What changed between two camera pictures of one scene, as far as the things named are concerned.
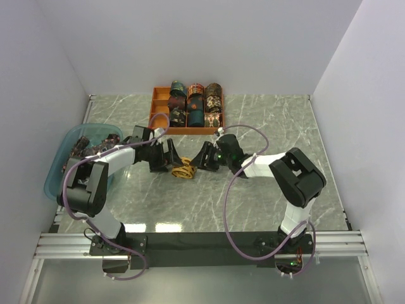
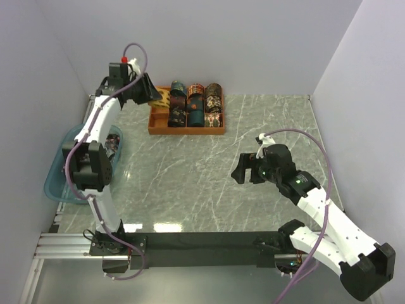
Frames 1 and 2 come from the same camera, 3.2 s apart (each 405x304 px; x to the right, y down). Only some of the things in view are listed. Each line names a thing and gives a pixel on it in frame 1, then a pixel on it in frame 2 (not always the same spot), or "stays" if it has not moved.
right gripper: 200,159 → 247,161
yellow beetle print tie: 186,170 → 164,101
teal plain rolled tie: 195,118 stays
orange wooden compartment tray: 160,115 stays
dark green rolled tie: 178,89 stays
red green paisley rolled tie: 212,120 stays
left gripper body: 155,155 → 142,92
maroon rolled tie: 176,101 stays
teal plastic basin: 93,132 stays
